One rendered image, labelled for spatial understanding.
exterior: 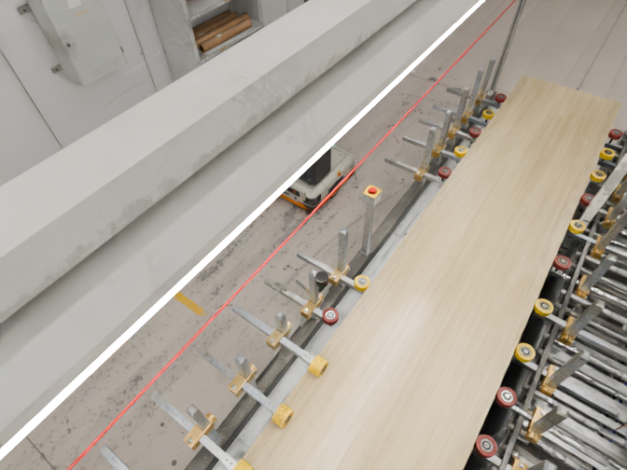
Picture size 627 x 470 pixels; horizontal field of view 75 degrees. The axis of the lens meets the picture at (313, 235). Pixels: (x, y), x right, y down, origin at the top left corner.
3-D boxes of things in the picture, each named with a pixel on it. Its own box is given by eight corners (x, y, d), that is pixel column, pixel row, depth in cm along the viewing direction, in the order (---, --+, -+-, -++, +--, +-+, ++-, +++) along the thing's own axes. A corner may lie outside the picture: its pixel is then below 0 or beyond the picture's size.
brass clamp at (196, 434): (185, 442, 163) (181, 438, 159) (209, 412, 169) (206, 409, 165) (195, 452, 160) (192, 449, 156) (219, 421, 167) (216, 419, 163)
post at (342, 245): (336, 284, 233) (338, 230, 196) (340, 280, 235) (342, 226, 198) (341, 287, 232) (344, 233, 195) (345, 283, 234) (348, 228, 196)
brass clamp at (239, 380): (228, 390, 175) (226, 385, 171) (249, 365, 182) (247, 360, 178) (239, 398, 173) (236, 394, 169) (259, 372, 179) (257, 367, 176)
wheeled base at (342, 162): (313, 217, 354) (313, 197, 334) (258, 187, 378) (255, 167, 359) (356, 173, 387) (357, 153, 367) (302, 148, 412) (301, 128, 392)
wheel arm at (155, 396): (150, 399, 173) (147, 396, 170) (158, 392, 174) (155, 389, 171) (239, 478, 153) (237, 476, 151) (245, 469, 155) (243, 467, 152)
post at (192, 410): (213, 442, 184) (184, 409, 147) (218, 435, 186) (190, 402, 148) (218, 447, 183) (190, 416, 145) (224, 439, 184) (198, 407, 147)
